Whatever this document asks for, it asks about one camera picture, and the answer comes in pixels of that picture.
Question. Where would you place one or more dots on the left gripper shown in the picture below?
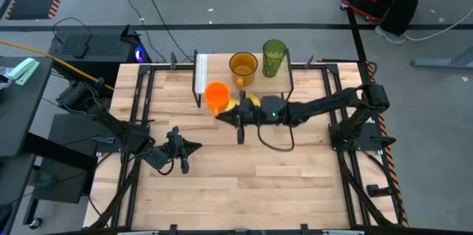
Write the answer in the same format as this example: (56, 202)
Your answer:
(175, 148)

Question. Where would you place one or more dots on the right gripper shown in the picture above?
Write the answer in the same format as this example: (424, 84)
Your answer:
(249, 113)

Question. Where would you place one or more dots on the amber yellow mug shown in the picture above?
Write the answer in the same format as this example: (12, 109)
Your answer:
(243, 68)

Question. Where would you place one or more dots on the green faceted glass tumbler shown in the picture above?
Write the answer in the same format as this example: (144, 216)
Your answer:
(274, 57)

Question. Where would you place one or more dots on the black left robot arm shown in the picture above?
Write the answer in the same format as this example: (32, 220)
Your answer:
(111, 124)

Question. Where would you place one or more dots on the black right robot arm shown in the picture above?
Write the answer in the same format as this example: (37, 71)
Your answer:
(325, 105)

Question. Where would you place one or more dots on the wooden shelf with black legs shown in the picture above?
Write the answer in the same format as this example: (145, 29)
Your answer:
(214, 68)

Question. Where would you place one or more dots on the yellow cloth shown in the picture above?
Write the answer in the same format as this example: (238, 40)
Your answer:
(255, 100)

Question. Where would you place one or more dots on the black storage box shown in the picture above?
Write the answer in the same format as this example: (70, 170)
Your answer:
(63, 179)

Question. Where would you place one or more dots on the black computer tower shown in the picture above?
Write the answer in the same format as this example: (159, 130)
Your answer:
(103, 46)

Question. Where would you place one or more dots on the black caster wheel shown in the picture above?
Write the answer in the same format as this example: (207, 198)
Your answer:
(35, 223)

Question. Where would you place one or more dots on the black side desk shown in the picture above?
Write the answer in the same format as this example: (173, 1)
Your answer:
(18, 116)

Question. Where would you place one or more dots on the orange black striped edge strip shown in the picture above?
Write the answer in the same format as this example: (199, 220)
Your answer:
(395, 179)

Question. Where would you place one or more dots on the mint green stapler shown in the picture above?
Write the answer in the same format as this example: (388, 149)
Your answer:
(24, 70)

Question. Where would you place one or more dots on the clear plastic bag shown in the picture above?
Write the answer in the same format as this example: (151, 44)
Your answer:
(5, 78)

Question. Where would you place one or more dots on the grey metal table foot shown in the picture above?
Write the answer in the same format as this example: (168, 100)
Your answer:
(436, 63)

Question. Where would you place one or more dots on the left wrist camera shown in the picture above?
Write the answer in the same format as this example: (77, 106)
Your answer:
(155, 158)

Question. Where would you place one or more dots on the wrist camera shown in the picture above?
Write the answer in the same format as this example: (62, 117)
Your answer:
(273, 107)
(155, 158)

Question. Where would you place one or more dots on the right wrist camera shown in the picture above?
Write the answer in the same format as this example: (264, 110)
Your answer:
(273, 107)

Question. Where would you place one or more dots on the black metal rig frame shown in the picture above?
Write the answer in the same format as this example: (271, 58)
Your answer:
(319, 66)

